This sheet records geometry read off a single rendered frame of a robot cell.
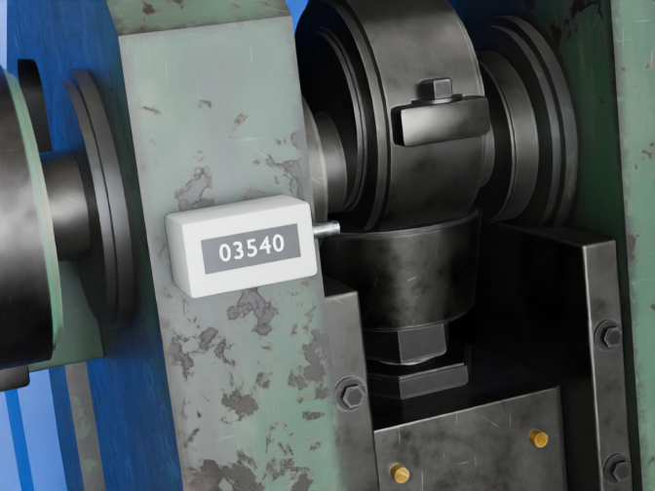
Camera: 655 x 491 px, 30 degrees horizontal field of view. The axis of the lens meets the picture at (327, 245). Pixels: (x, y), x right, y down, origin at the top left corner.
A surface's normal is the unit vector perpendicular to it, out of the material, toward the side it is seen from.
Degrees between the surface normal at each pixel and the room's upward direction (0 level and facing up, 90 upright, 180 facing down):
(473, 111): 90
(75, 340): 90
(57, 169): 42
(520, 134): 87
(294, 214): 90
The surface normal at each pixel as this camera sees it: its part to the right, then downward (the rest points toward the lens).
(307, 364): 0.35, 0.14
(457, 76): 0.30, -0.14
